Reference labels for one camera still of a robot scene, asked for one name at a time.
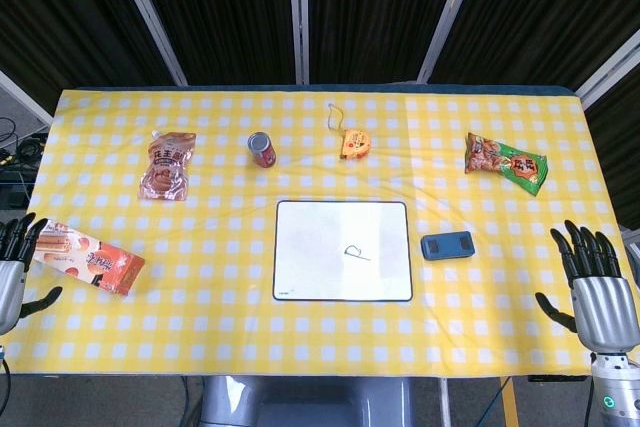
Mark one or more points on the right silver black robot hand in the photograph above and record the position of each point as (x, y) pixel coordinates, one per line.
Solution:
(600, 307)

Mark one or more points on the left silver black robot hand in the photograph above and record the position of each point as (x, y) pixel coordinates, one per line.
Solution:
(10, 287)

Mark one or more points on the blue eraser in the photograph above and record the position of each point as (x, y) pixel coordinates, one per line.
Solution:
(446, 245)

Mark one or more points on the white drawing board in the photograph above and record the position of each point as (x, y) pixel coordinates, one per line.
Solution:
(342, 250)

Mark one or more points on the orange biscuit box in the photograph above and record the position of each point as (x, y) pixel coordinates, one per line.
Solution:
(90, 257)

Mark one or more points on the green orange snack bag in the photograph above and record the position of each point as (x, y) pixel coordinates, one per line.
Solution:
(505, 162)

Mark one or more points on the brown spouted sauce pouch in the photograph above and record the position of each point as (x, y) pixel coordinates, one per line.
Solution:
(166, 167)

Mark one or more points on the red drink can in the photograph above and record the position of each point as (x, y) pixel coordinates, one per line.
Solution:
(261, 149)

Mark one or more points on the yellow white checkered tablecloth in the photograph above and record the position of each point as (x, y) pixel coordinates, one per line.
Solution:
(320, 232)

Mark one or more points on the grey robot torso base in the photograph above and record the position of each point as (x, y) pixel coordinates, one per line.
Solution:
(307, 402)

